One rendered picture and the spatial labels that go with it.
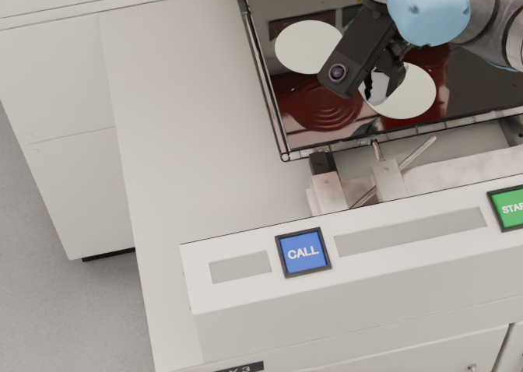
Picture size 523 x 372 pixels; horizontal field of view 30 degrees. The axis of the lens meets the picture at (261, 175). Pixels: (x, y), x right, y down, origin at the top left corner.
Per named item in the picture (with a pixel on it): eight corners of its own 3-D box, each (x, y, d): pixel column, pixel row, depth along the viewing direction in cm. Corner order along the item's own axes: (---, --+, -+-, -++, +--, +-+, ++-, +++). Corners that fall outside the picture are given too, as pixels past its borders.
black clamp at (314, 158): (308, 163, 130) (308, 151, 128) (324, 159, 130) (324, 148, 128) (314, 184, 128) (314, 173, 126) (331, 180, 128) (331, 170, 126)
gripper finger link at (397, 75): (403, 96, 124) (408, 51, 117) (395, 104, 124) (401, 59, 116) (374, 78, 126) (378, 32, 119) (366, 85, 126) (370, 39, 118)
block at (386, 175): (370, 175, 129) (370, 163, 127) (394, 170, 129) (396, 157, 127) (386, 226, 125) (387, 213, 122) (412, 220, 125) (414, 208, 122)
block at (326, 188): (310, 187, 128) (310, 174, 126) (335, 182, 129) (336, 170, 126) (325, 238, 124) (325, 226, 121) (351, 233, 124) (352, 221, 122)
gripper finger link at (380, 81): (412, 94, 131) (419, 49, 123) (384, 121, 128) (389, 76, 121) (394, 82, 132) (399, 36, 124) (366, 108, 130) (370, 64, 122)
